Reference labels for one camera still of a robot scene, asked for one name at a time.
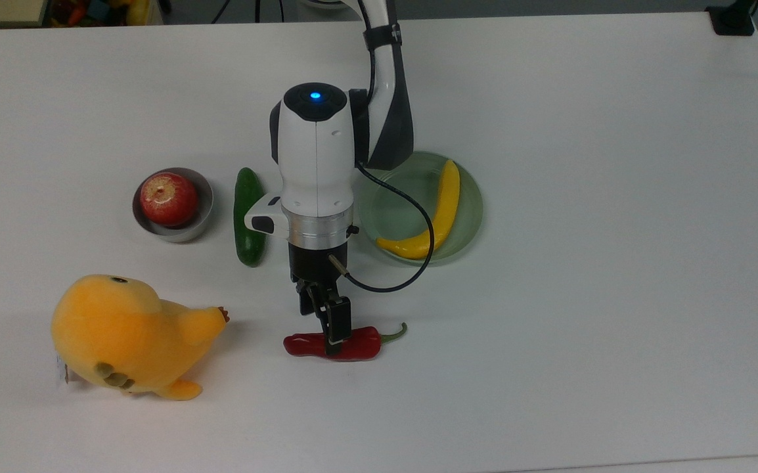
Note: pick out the yellow toy banana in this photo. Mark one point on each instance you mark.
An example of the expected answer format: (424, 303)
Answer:
(448, 197)

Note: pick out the red toy apple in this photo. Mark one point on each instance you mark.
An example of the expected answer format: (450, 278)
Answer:
(169, 199)

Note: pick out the black stand base clamp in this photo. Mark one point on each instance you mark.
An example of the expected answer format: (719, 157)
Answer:
(732, 20)

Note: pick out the pale green plastic plate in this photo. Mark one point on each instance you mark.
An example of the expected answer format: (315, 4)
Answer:
(468, 210)

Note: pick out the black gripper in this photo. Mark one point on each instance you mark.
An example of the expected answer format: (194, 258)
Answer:
(310, 263)

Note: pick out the green toy cucumber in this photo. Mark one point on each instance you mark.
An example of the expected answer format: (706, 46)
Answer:
(245, 243)

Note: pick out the bin of colourful toys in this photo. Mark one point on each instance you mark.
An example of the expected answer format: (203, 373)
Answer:
(100, 10)

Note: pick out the yellow plush chick toy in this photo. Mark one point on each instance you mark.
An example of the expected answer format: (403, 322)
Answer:
(123, 335)

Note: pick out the small metal bowl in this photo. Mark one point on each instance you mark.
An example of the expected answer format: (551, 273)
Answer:
(203, 217)

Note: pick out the red chili pepper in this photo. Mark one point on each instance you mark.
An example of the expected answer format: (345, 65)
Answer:
(300, 345)

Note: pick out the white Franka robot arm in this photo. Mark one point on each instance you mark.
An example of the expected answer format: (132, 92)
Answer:
(316, 164)

